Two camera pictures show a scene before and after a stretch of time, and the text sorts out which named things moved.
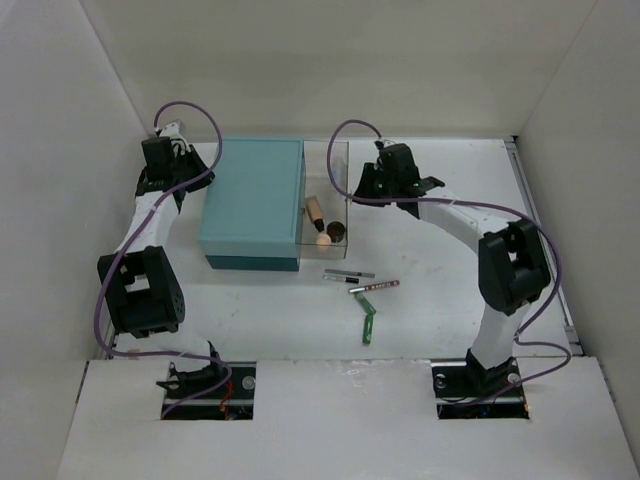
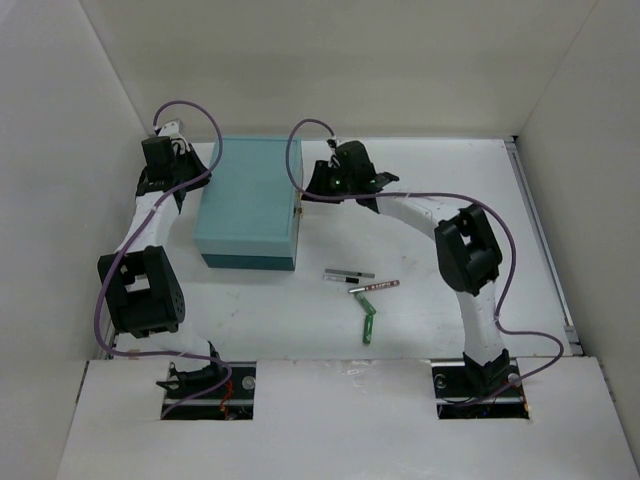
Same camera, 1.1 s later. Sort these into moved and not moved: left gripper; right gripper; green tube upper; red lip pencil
Moved: right gripper
Not moved: left gripper; green tube upper; red lip pencil
